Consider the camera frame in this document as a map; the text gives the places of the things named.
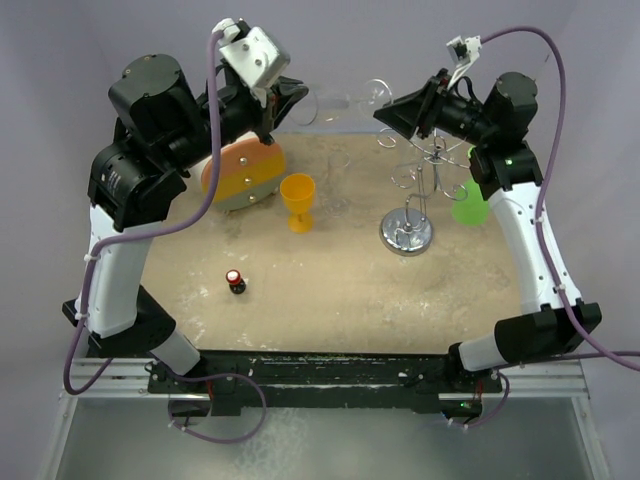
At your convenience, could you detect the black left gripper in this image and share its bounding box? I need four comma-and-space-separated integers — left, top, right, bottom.
165, 73, 306, 173

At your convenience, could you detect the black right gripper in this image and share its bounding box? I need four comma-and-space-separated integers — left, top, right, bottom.
375, 67, 496, 146

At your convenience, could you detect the clear stemmed wine glass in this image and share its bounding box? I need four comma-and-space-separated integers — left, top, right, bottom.
289, 78, 393, 127

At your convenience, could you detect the green plastic wine glass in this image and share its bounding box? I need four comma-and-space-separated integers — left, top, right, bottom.
451, 175, 490, 226

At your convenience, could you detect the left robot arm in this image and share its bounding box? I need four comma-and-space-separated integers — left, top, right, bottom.
62, 53, 308, 392

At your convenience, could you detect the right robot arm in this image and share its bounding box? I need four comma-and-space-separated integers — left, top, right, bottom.
373, 70, 602, 391

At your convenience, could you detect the yellow plastic wine glass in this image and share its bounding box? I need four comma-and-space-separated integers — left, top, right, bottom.
279, 173, 315, 234

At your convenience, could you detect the chrome wine glass rack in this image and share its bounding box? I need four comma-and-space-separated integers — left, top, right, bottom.
379, 128, 469, 257

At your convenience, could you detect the tall clear champagne flute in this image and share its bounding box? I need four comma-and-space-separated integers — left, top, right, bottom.
323, 151, 351, 217

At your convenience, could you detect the small red-capped bottle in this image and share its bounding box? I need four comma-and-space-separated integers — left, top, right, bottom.
225, 269, 247, 295

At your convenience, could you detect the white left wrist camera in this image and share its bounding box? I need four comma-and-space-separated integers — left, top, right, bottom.
212, 18, 291, 90

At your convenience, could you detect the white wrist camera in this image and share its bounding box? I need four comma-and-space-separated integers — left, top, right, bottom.
212, 18, 291, 90
446, 36, 482, 90

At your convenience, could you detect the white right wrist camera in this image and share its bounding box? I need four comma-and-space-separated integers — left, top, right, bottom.
446, 36, 482, 90

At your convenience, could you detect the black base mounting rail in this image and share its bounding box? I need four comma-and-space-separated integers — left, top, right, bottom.
145, 350, 502, 418

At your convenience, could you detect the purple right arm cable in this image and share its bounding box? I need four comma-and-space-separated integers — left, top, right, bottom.
447, 27, 640, 431

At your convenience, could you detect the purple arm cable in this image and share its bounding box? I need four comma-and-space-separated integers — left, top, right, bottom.
447, 27, 640, 431
63, 32, 271, 443

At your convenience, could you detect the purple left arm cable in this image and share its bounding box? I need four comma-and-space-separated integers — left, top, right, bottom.
63, 32, 271, 443

